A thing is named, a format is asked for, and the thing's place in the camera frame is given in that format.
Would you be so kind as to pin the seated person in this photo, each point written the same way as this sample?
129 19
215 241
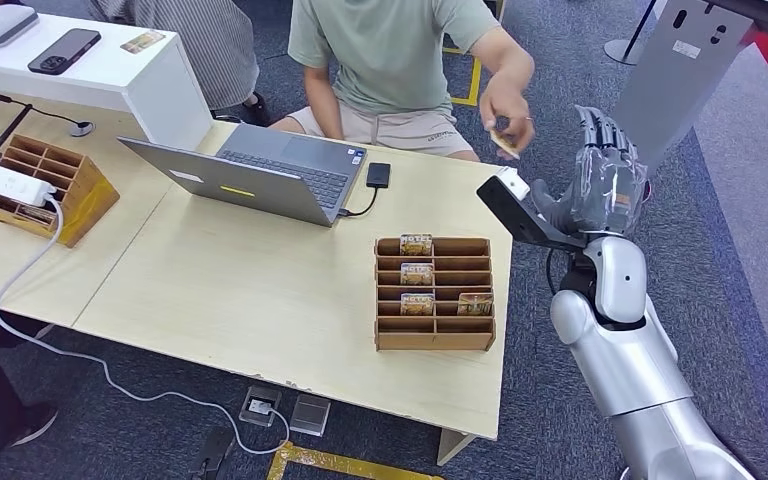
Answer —
384 53

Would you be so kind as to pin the stanchion post with base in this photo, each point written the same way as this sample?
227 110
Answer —
622 52

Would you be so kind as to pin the black external drive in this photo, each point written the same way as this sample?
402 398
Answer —
378 175

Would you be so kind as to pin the person's left hand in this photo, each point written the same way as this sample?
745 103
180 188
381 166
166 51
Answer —
506 106

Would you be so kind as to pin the person's right forearm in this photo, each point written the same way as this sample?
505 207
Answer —
323 99

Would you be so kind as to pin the person's left forearm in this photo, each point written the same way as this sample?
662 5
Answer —
506 56

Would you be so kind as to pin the grey kiosk stand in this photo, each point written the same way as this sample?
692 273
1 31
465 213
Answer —
675 73

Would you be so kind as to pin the black smartphone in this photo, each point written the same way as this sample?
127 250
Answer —
64 52

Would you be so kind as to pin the wooden slotted card holder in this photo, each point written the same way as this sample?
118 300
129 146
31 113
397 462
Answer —
434 338
82 199

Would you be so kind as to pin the light wooden table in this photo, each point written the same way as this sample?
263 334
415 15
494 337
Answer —
0 265
238 285

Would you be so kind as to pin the floor socket box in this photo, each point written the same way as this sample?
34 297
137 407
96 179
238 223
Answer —
260 405

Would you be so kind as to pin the clear floor socket cover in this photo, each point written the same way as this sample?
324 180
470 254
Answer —
310 415

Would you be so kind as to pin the key cards in holder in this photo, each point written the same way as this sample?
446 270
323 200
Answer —
38 214

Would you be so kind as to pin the grey open laptop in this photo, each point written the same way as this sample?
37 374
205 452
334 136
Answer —
251 182

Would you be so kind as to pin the grey flat box device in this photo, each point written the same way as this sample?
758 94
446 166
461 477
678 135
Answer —
1 25

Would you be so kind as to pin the white power strip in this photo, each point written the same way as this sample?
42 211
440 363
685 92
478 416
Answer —
0 180

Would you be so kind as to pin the yellow floor tape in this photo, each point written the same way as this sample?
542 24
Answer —
473 86
331 462

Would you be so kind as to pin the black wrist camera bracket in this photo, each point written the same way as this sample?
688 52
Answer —
516 212

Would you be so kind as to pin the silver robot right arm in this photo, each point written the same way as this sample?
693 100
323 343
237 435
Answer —
629 358

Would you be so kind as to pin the white raised counter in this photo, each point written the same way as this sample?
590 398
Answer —
132 86

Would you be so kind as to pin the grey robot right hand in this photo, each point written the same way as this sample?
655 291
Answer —
606 192

